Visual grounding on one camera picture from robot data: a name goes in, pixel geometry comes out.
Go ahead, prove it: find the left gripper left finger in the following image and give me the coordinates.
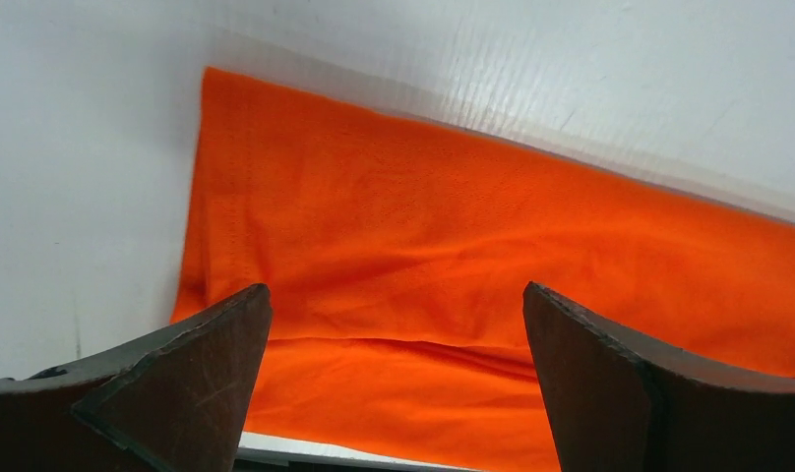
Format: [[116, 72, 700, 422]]
[[0, 284, 273, 471]]

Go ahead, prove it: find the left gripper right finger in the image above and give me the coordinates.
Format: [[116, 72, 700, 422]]
[[523, 282, 795, 471]]

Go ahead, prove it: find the orange t shirt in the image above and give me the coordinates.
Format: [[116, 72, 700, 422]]
[[172, 68, 795, 471]]

